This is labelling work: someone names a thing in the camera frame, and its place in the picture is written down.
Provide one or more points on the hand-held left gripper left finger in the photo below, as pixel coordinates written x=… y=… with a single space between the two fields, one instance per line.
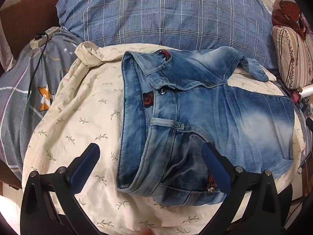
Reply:
x=83 y=167

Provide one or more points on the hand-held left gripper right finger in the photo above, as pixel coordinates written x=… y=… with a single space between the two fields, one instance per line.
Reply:
x=216 y=167

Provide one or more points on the blue denim pants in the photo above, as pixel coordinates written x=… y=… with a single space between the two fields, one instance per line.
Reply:
x=207 y=107

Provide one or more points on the cream leaf print sheet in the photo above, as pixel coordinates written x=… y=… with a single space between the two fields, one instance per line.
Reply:
x=85 y=107

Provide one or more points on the grey star print blanket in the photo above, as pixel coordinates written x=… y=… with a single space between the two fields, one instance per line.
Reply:
x=19 y=102

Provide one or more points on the small red box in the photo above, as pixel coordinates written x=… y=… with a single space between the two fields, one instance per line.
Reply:
x=296 y=96

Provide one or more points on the white roll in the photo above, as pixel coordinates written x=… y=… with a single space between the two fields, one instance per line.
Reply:
x=308 y=90

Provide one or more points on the beige power strip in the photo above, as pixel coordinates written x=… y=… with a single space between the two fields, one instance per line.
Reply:
x=39 y=42

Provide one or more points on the striped beige pillow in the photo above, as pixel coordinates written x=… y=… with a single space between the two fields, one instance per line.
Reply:
x=293 y=58

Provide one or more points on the brown headboard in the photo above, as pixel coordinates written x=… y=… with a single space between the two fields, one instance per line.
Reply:
x=29 y=12

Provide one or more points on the red brown cloth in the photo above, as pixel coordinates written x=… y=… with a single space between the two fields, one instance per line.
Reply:
x=286 y=12

